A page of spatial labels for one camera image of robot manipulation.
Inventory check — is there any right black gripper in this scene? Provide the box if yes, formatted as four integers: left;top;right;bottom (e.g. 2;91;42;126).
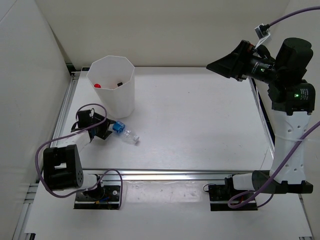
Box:
206;40;284;86

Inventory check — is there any blue label plastic bottle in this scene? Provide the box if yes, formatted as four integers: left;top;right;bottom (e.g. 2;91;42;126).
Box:
112;121;140;145

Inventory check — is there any white octagonal plastic bin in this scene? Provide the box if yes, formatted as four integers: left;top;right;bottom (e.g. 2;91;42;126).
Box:
86;55;135;119

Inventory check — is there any aluminium frame rail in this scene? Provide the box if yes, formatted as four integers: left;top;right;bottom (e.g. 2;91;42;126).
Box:
79;167;256;181

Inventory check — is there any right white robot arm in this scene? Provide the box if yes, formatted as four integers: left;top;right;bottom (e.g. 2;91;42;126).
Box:
207;37;316;200

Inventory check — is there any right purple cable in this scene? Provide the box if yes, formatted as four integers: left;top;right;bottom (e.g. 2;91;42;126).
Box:
227;0;320;210

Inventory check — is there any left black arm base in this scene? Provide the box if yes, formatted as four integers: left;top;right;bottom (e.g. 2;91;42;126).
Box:
73;185;122;210

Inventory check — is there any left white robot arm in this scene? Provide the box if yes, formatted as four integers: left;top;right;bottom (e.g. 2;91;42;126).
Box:
43;109;116;200

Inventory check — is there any purple cable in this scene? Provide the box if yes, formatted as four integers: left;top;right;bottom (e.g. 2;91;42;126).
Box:
34;104;123;210
227;0;320;210

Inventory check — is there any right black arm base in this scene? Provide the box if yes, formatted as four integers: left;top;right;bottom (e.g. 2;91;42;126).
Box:
203;180;258;212

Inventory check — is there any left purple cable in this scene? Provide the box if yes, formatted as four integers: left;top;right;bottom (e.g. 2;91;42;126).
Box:
34;104;123;210

